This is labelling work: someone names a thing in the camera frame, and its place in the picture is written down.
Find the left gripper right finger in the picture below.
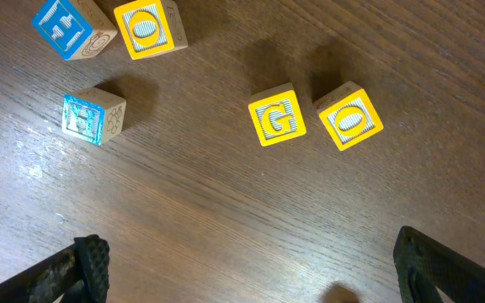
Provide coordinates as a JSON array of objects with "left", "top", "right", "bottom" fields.
[{"left": 393, "top": 226, "right": 485, "bottom": 303}]

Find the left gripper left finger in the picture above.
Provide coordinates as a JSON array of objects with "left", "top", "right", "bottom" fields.
[{"left": 0, "top": 234, "right": 109, "bottom": 303}]

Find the blue H block lower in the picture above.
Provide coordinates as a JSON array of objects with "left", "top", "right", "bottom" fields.
[{"left": 61, "top": 88, "right": 126, "bottom": 146}]

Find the blue h block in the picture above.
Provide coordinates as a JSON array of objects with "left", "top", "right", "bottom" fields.
[
  {"left": 61, "top": 88, "right": 126, "bottom": 146},
  {"left": 32, "top": 0, "right": 118, "bottom": 61}
]

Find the yellow block left upper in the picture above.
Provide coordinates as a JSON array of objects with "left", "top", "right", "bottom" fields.
[{"left": 314, "top": 81, "right": 384, "bottom": 151}]

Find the yellow block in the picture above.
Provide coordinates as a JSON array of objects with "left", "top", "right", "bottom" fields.
[
  {"left": 248, "top": 82, "right": 306, "bottom": 146},
  {"left": 314, "top": 81, "right": 384, "bottom": 151},
  {"left": 114, "top": 0, "right": 189, "bottom": 60}
]

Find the yellow block left lower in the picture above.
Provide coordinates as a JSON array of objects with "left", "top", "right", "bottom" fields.
[{"left": 248, "top": 82, "right": 306, "bottom": 146}]

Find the blue H block upper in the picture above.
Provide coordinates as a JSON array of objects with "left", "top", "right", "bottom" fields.
[{"left": 32, "top": 0, "right": 118, "bottom": 61}]

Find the yellow block far left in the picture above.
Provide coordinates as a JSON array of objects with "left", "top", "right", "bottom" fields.
[{"left": 114, "top": 0, "right": 189, "bottom": 60}]

